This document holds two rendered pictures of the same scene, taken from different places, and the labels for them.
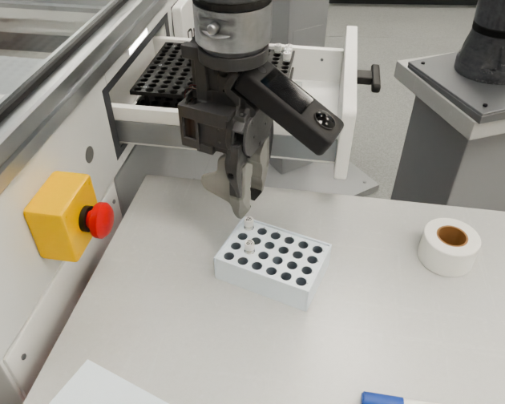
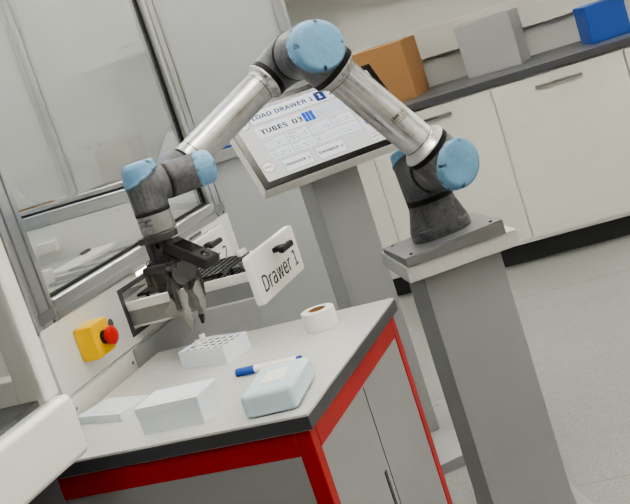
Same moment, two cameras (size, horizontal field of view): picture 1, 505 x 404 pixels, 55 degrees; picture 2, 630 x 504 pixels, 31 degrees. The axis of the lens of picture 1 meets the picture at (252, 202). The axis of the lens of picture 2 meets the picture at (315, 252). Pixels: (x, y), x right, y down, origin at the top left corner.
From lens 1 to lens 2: 1.94 m
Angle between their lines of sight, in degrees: 32
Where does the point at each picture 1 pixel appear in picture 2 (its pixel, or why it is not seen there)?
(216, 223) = not seen: hidden behind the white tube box
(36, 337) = (83, 405)
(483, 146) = (446, 291)
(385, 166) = not seen: hidden behind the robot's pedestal
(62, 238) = (92, 342)
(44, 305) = (87, 391)
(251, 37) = (160, 224)
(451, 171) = (435, 322)
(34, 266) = (80, 364)
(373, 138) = not seen: hidden behind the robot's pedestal
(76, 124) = (100, 303)
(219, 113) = (159, 265)
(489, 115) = (412, 258)
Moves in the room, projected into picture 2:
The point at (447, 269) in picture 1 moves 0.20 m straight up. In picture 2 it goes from (314, 326) to (283, 234)
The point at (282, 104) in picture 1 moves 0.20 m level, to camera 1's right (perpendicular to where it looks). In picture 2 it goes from (182, 250) to (274, 223)
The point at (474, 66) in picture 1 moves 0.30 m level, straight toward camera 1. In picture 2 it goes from (414, 232) to (351, 273)
